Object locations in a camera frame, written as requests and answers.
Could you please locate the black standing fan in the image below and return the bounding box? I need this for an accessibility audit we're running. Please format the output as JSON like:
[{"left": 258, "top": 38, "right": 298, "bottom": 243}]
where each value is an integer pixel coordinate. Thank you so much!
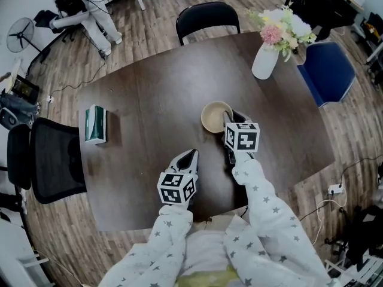
[{"left": 6, "top": 17, "right": 51, "bottom": 65}]

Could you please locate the dark screen device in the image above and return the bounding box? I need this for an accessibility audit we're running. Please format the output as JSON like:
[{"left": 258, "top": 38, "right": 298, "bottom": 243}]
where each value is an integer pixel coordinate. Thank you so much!
[{"left": 11, "top": 74, "right": 40, "bottom": 102}]

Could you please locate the person's right forearm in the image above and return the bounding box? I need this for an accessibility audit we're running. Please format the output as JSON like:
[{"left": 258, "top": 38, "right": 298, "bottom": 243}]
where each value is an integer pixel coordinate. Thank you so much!
[{"left": 230, "top": 153, "right": 335, "bottom": 287}]

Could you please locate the green tissue box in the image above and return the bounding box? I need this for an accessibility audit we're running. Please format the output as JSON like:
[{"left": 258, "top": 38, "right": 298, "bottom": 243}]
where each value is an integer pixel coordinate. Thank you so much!
[{"left": 84, "top": 103, "right": 108, "bottom": 145}]

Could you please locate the black floor cable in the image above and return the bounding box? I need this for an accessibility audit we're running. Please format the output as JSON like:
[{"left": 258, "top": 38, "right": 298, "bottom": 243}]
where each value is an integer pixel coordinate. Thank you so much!
[{"left": 339, "top": 155, "right": 383, "bottom": 188}]

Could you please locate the white vase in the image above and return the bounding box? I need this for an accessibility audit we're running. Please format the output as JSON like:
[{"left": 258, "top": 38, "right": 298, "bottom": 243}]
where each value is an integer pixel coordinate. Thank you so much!
[{"left": 251, "top": 41, "right": 281, "bottom": 81}]

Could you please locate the black mesh office chair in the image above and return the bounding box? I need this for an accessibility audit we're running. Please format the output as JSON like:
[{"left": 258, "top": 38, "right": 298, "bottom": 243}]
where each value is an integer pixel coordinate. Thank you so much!
[{"left": 6, "top": 117, "right": 88, "bottom": 205}]

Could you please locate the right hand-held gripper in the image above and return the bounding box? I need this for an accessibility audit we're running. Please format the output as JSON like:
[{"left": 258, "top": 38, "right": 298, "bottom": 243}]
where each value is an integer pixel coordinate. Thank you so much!
[{"left": 222, "top": 109, "right": 260, "bottom": 165}]

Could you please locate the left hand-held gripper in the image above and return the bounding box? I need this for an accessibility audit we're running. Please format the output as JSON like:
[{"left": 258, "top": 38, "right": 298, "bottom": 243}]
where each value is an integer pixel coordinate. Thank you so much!
[{"left": 157, "top": 148, "right": 200, "bottom": 212}]

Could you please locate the black padded chair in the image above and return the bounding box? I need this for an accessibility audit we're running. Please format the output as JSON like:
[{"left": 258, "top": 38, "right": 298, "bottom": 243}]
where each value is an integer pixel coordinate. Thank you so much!
[{"left": 175, "top": 1, "right": 241, "bottom": 47}]

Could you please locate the person's left forearm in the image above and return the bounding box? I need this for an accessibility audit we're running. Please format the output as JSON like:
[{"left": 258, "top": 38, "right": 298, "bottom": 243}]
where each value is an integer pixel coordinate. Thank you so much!
[{"left": 98, "top": 202, "right": 194, "bottom": 287}]

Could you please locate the person's torso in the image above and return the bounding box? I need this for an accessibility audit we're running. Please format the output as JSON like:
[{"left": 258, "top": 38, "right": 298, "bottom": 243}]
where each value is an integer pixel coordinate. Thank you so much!
[{"left": 175, "top": 213, "right": 249, "bottom": 287}]

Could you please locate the blue chair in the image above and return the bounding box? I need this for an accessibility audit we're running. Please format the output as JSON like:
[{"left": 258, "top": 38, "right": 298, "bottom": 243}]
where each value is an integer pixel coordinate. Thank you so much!
[{"left": 296, "top": 41, "right": 357, "bottom": 109}]

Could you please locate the pastel flower bouquet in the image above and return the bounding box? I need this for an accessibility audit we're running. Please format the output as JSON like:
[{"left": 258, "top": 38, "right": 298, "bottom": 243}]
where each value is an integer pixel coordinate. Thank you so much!
[{"left": 243, "top": 4, "right": 317, "bottom": 63}]

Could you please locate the beige bowl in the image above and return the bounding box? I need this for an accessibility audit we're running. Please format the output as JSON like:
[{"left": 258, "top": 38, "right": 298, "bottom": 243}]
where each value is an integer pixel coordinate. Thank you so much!
[{"left": 200, "top": 100, "right": 235, "bottom": 134}]

